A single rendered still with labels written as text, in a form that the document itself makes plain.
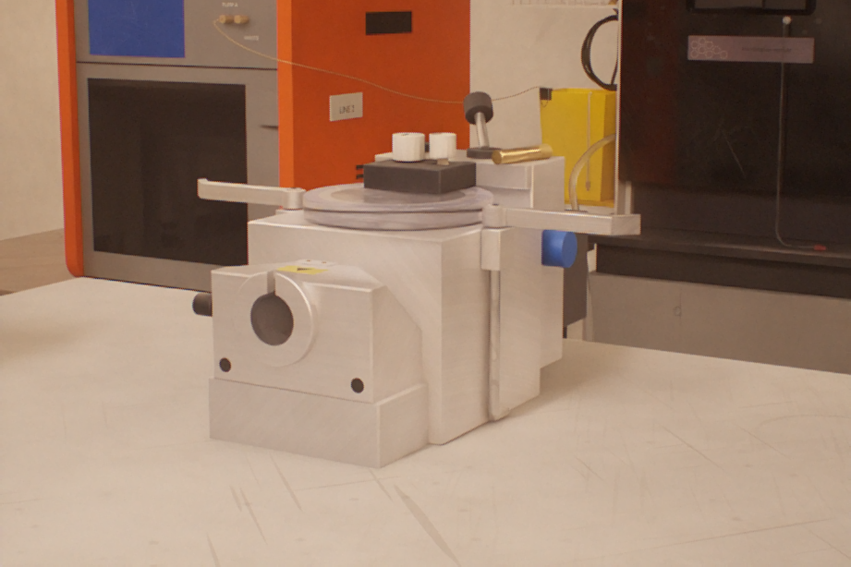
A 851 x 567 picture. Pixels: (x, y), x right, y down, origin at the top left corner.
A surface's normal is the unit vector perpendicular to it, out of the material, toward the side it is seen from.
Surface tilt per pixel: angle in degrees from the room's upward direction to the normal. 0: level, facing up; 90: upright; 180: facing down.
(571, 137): 93
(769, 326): 90
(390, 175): 90
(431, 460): 0
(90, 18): 90
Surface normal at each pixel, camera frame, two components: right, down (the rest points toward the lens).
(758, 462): 0.00, -0.99
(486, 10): -0.51, 0.15
